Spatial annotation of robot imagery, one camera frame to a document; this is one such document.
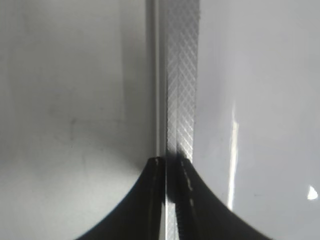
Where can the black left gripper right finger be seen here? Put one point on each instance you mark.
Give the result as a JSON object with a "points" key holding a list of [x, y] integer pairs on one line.
{"points": [[200, 214]]}

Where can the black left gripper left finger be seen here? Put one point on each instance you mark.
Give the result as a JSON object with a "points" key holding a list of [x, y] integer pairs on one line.
{"points": [[138, 215]]}

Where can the aluminium framed whiteboard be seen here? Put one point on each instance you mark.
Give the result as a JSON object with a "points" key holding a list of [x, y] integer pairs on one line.
{"points": [[238, 94]]}

